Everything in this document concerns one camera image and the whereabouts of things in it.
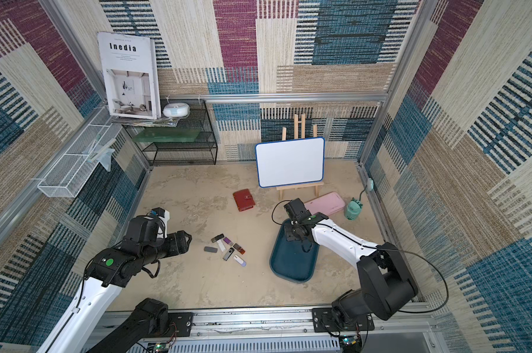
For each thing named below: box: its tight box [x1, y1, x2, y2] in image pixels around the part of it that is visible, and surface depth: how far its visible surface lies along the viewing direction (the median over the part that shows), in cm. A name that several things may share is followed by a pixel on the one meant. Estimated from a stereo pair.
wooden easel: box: [275, 113, 325, 201], surface depth 94 cm
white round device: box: [162, 102, 191, 119], surface depth 89 cm
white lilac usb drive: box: [233, 254, 247, 267], surface depth 89 cm
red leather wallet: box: [232, 188, 256, 212], surface depth 107 cm
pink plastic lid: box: [304, 191, 347, 217], surface depth 104 cm
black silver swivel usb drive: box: [222, 247, 235, 262], surface depth 91 cm
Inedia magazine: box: [96, 31, 161, 120], surface depth 79 cm
